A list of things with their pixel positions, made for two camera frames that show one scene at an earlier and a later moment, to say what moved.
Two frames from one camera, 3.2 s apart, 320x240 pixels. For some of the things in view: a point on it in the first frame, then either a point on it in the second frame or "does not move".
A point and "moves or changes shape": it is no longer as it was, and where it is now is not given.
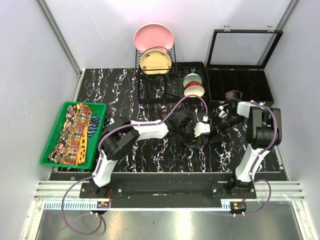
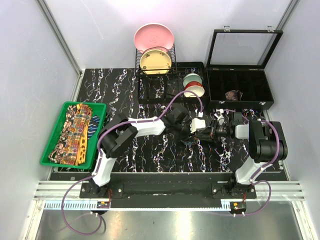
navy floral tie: x=197 y=142 moves or changes shape
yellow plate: x=155 y=59 does not move
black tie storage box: x=252 y=83 does not move
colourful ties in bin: x=71 y=148 does not move
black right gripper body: x=224 y=123 to x=222 y=130
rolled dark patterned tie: x=233 y=95 does not move
